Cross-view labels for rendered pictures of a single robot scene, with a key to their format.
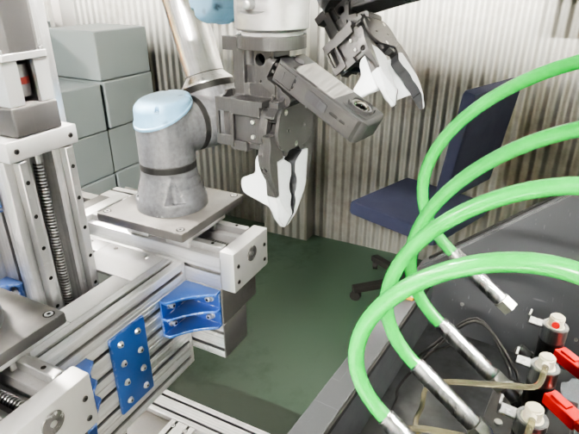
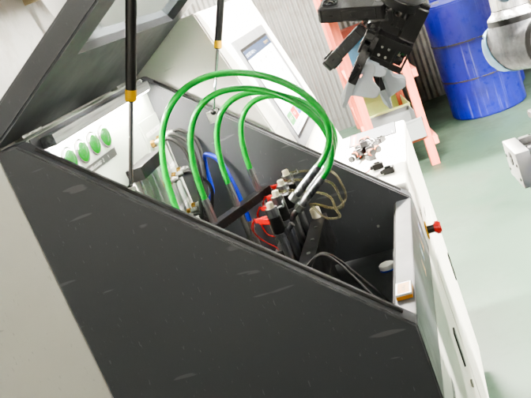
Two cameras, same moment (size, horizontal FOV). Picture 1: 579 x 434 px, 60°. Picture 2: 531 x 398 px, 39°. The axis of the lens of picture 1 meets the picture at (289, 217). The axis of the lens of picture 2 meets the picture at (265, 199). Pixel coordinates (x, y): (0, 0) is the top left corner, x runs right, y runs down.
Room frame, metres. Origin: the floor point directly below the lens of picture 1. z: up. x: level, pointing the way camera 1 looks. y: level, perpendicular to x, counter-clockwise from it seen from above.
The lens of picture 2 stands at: (1.94, -0.75, 1.54)
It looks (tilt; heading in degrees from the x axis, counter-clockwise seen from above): 15 degrees down; 163
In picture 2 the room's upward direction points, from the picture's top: 21 degrees counter-clockwise
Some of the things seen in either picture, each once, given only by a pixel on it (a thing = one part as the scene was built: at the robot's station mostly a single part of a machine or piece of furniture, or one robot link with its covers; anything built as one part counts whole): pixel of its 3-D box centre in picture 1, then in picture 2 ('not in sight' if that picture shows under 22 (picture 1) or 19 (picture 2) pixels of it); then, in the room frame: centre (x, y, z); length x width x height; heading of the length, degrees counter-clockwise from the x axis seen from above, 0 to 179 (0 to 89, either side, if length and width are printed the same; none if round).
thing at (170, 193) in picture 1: (170, 181); not in sight; (1.00, 0.25, 1.09); 0.15 x 0.15 x 0.10
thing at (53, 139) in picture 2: not in sight; (103, 110); (0.33, -0.53, 1.43); 0.54 x 0.03 x 0.02; 148
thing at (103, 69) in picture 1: (39, 129); not in sight; (3.12, 1.59, 0.61); 1.23 x 0.84 x 1.22; 63
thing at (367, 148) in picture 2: not in sight; (366, 145); (-0.07, 0.21, 1.01); 0.23 x 0.11 x 0.06; 148
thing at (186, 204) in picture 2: not in sight; (176, 173); (0.13, -0.40, 1.20); 0.13 x 0.03 x 0.31; 148
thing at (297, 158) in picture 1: (278, 182); (392, 86); (0.55, 0.01, 1.26); 0.06 x 0.03 x 0.09; 58
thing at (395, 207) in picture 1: (424, 198); not in sight; (2.17, -0.63, 0.54); 0.63 x 0.60 x 1.08; 63
